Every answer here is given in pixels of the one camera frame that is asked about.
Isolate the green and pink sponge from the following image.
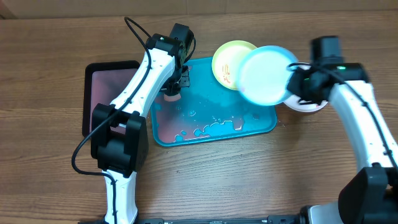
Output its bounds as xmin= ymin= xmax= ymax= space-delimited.
xmin=164 ymin=93 xmax=181 ymax=102

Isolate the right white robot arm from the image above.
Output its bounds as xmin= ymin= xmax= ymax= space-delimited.
xmin=287 ymin=36 xmax=397 ymax=223

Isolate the white plate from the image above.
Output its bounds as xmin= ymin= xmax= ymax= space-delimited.
xmin=284 ymin=63 xmax=328 ymax=113

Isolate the teal serving tray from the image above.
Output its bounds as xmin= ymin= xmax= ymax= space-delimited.
xmin=150 ymin=57 xmax=277 ymax=147

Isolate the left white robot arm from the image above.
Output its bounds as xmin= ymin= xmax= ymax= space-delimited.
xmin=91 ymin=24 xmax=196 ymax=223

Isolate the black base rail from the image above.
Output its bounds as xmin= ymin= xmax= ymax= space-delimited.
xmin=77 ymin=214 xmax=302 ymax=224

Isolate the dark maroon tray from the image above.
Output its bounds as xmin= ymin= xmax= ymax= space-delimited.
xmin=82 ymin=60 xmax=140 ymax=137

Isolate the light blue plate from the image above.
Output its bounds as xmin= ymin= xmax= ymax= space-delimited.
xmin=236 ymin=45 xmax=298 ymax=106

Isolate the yellow plate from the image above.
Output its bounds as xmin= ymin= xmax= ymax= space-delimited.
xmin=211 ymin=40 xmax=257 ymax=90

